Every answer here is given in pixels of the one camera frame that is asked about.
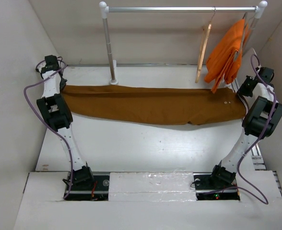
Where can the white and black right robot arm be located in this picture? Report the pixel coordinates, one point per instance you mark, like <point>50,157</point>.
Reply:
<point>259,122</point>

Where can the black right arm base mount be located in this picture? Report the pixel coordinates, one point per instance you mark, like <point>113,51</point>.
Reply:
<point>209,190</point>

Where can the orange hanging garment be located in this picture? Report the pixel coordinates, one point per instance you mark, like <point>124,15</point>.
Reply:
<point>220,63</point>

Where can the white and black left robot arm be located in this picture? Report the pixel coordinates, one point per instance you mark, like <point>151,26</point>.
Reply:
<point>57,115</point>

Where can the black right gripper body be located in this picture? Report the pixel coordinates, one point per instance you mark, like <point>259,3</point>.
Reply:
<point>245,89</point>

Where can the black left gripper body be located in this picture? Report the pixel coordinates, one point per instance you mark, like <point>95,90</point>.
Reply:
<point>62,84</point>

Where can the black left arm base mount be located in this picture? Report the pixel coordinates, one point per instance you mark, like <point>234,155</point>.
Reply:
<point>95,189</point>

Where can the brown trousers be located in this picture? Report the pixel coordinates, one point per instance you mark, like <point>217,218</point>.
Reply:
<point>155,106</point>

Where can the wooden hanger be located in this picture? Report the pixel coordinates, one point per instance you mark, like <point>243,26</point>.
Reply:
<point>203,46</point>

